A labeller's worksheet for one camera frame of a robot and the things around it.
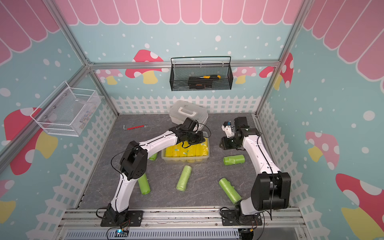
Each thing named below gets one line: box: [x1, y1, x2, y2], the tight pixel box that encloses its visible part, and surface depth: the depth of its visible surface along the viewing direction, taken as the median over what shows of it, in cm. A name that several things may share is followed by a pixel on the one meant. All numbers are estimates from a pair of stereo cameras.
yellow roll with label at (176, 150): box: [172, 143, 181, 157], surface depth 96 cm
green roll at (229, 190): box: [219, 177, 242, 205], surface depth 83 cm
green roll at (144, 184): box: [137, 173, 151, 195], surface depth 83 cm
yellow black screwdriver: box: [189, 75, 221, 79], surface depth 93 cm
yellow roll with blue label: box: [187, 144, 196, 157], surface depth 96 cm
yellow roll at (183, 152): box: [179, 146, 188, 157], surface depth 96 cm
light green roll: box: [176, 165, 192, 192], surface depth 87 cm
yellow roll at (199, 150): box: [195, 143, 204, 157], surface depth 95 cm
